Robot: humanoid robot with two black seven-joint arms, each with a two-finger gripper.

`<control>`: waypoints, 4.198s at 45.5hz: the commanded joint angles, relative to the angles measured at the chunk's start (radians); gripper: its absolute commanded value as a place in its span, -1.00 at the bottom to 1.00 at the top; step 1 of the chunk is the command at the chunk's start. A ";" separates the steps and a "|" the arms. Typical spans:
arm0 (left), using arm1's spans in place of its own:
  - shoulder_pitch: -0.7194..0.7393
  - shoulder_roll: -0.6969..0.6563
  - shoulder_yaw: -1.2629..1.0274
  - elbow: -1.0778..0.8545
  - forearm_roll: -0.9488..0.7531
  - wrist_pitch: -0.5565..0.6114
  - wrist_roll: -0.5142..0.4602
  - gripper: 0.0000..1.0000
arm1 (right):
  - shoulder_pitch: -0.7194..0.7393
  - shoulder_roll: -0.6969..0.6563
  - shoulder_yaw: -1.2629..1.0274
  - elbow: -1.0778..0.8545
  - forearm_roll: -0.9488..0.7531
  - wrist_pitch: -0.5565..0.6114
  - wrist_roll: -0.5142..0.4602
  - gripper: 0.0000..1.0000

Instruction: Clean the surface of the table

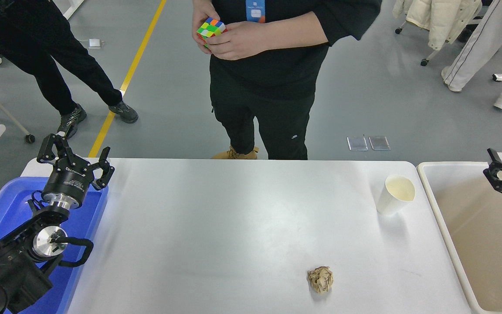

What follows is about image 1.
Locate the white frame leg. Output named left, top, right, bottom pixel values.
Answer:
left=53, top=0, right=85, bottom=20

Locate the person with tan boots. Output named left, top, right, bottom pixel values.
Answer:
left=192, top=0, right=382, bottom=160

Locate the person with grey shoes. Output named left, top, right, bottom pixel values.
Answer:
left=0, top=0, right=139, bottom=139

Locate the white paper cup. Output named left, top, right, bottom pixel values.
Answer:
left=376, top=174, right=416, bottom=217

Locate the person with black trousers seated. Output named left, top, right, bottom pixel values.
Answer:
left=457, top=0, right=495, bottom=43

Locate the person's left hand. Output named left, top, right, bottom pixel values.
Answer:
left=207, top=21, right=273, bottom=61

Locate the colourful puzzle cube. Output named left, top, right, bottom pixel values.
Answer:
left=197, top=17, right=227, bottom=48

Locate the tan paper ball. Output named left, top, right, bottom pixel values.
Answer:
left=307, top=266, right=334, bottom=294

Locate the blue and orange badge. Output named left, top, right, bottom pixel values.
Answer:
left=246, top=0, right=266, bottom=24

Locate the large pale plastic bin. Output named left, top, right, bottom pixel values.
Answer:
left=417, top=161, right=502, bottom=314

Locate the grey wheeled chair base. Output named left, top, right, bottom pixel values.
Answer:
left=0, top=84, right=36, bottom=144

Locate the blue plastic tray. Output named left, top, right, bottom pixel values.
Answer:
left=0, top=177, right=109, bottom=314

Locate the person's right hand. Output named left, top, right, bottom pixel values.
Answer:
left=192, top=0, right=221, bottom=55

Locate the cream padded jacket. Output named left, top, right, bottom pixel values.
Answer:
left=393, top=0, right=482, bottom=51

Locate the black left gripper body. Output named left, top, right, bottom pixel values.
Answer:
left=41, top=160, right=92, bottom=205

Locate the person with white trousers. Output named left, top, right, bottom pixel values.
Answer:
left=441, top=0, right=502, bottom=110

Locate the white wheeled chair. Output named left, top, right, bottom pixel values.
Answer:
left=395, top=13, right=485, bottom=67

